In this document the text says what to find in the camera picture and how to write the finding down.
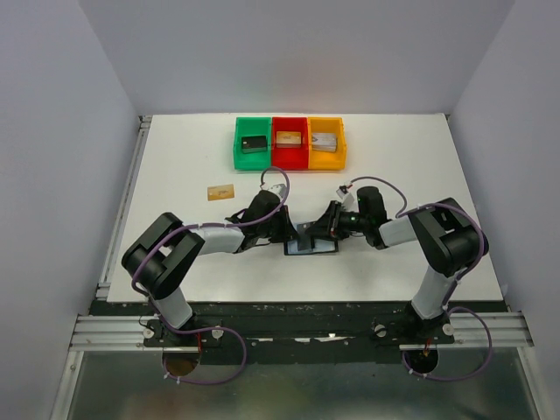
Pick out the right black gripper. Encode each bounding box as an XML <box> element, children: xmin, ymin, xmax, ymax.
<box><xmin>304</xmin><ymin>200</ymin><xmax>368</xmax><ymax>242</ymax></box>

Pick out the black leather card holder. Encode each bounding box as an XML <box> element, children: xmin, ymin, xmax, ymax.
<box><xmin>283</xmin><ymin>222</ymin><xmax>339</xmax><ymax>256</ymax></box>

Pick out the black credit card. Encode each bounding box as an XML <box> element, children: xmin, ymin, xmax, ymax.
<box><xmin>297</xmin><ymin>222</ymin><xmax>318</xmax><ymax>254</ymax></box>

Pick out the gold VIP card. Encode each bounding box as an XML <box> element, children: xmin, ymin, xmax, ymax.
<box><xmin>207</xmin><ymin>184</ymin><xmax>235</xmax><ymax>201</ymax></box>

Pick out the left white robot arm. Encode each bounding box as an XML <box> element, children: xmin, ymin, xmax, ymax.
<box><xmin>121</xmin><ymin>184</ymin><xmax>296</xmax><ymax>346</ymax></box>

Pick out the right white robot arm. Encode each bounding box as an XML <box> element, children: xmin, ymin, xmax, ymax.
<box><xmin>305</xmin><ymin>186</ymin><xmax>488</xmax><ymax>343</ymax></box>

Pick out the silver card in orange bin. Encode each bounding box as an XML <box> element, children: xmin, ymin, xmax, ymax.
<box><xmin>311</xmin><ymin>132</ymin><xmax>338</xmax><ymax>153</ymax></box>

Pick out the black card in green bin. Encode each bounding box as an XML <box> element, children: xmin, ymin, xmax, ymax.
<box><xmin>241</xmin><ymin>136</ymin><xmax>269</xmax><ymax>154</ymax></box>

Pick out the gold card in red bin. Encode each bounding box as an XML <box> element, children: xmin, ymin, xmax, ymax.
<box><xmin>275</xmin><ymin>131</ymin><xmax>302</xmax><ymax>148</ymax></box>

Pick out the orange plastic bin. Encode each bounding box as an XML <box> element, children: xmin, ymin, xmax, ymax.
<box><xmin>308</xmin><ymin>116</ymin><xmax>347</xmax><ymax>171</ymax></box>

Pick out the red plastic bin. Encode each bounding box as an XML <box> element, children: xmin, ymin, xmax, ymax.
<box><xmin>271</xmin><ymin>116</ymin><xmax>309</xmax><ymax>171</ymax></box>

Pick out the green plastic bin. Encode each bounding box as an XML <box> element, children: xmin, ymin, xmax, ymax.
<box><xmin>233</xmin><ymin>116</ymin><xmax>272</xmax><ymax>171</ymax></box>

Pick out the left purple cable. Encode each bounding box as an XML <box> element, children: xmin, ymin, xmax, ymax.
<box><xmin>130</xmin><ymin>166</ymin><xmax>291</xmax><ymax>386</ymax></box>

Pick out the purple cable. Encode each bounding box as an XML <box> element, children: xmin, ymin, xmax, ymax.
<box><xmin>130</xmin><ymin>166</ymin><xmax>291</xmax><ymax>386</ymax></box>
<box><xmin>336</xmin><ymin>176</ymin><xmax>494</xmax><ymax>382</ymax></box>

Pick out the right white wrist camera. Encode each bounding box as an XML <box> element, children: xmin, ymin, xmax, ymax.
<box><xmin>336</xmin><ymin>185</ymin><xmax>355</xmax><ymax>212</ymax></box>

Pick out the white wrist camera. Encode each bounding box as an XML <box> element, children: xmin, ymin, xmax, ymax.
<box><xmin>261</xmin><ymin>183</ymin><xmax>289</xmax><ymax>202</ymax></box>
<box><xmin>336</xmin><ymin>185</ymin><xmax>355</xmax><ymax>212</ymax></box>

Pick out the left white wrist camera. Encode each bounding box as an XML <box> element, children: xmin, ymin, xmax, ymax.
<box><xmin>261</xmin><ymin>183</ymin><xmax>289</xmax><ymax>202</ymax></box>

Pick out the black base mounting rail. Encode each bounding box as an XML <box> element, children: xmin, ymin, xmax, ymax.
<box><xmin>71</xmin><ymin>300</ymin><xmax>522</xmax><ymax>366</ymax></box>

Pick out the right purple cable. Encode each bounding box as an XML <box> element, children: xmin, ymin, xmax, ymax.
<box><xmin>336</xmin><ymin>176</ymin><xmax>494</xmax><ymax>382</ymax></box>

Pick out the aluminium frame rail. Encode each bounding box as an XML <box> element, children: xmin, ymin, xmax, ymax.
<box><xmin>49</xmin><ymin>115</ymin><xmax>153</xmax><ymax>419</ymax></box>

